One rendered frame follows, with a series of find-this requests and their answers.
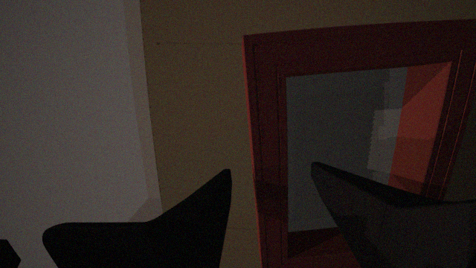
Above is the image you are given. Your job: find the dark red picture frame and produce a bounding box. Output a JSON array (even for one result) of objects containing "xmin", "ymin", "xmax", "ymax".
[{"xmin": 242, "ymin": 19, "xmax": 476, "ymax": 268}]

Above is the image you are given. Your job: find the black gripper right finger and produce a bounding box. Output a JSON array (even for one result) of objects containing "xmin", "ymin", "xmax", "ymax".
[{"xmin": 311, "ymin": 162, "xmax": 476, "ymax": 268}]

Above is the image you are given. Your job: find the brown flat wooden board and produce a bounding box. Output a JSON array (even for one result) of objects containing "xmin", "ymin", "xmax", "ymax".
[{"xmin": 140, "ymin": 0, "xmax": 476, "ymax": 268}]

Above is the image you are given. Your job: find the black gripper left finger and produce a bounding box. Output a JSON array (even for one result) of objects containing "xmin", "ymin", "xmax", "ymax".
[{"xmin": 42, "ymin": 169, "xmax": 232, "ymax": 268}]

